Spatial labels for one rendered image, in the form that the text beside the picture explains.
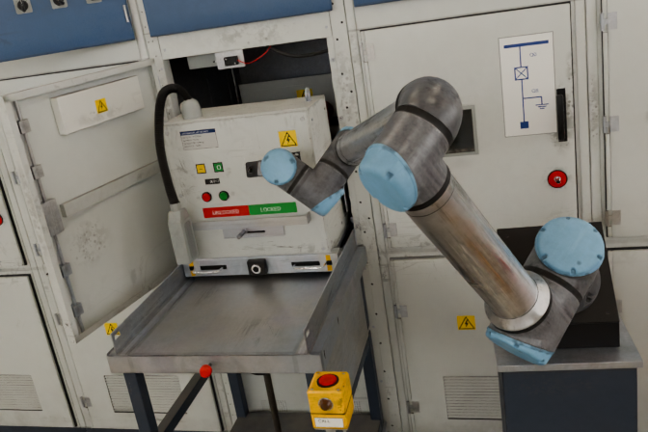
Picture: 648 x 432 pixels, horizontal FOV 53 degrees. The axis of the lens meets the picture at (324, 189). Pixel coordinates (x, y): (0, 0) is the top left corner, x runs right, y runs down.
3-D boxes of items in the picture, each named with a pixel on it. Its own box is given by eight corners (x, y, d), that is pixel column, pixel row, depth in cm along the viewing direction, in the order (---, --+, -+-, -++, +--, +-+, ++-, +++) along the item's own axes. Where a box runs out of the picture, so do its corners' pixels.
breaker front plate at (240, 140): (329, 257, 206) (305, 110, 192) (190, 264, 219) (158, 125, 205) (330, 256, 208) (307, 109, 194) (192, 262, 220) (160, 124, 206)
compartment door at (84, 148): (60, 341, 195) (-14, 97, 173) (186, 254, 248) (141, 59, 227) (76, 343, 192) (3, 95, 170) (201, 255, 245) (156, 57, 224)
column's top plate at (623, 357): (611, 305, 189) (611, 298, 188) (643, 367, 159) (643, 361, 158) (488, 310, 196) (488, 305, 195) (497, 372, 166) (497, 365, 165)
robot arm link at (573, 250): (607, 256, 160) (619, 229, 145) (576, 314, 156) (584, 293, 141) (549, 228, 167) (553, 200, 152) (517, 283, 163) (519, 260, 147)
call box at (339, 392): (348, 431, 142) (341, 391, 139) (312, 430, 144) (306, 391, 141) (355, 408, 150) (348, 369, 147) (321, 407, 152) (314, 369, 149)
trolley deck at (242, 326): (323, 373, 167) (320, 353, 165) (111, 372, 183) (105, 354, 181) (367, 261, 229) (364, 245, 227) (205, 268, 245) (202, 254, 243)
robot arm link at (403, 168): (589, 315, 151) (442, 106, 106) (553, 381, 147) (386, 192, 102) (532, 294, 163) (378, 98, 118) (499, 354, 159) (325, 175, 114)
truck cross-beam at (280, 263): (339, 271, 207) (337, 254, 205) (185, 277, 221) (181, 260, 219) (342, 264, 211) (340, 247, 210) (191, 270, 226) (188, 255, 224)
